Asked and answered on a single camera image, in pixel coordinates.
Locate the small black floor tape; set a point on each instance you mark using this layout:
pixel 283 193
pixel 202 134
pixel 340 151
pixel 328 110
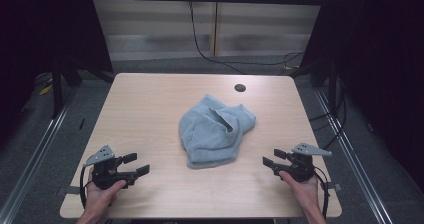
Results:
pixel 82 123

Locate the yellow object on floor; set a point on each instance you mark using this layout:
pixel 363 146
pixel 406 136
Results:
pixel 45 90

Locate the person's left hand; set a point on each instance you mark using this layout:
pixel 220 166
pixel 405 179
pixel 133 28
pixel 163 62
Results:
pixel 98 200

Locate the metal floor rail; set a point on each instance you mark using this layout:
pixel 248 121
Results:
pixel 36 157
pixel 353 157

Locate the light blue towel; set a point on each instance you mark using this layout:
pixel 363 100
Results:
pixel 206 137

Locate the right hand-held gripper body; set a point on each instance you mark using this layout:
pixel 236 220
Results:
pixel 301 169

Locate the grey tape strip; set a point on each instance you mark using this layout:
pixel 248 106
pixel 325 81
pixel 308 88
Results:
pixel 73 190
pixel 335 186

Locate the dark curtain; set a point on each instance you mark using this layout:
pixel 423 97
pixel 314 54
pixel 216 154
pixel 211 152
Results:
pixel 40 34
pixel 383 67

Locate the person's right hand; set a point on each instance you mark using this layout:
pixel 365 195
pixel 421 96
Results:
pixel 306 195

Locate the black metal stand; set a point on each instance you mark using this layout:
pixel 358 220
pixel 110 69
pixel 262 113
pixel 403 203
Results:
pixel 57 90
pixel 332 87

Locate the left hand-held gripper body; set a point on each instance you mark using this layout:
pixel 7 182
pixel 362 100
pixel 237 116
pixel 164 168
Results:
pixel 103 175

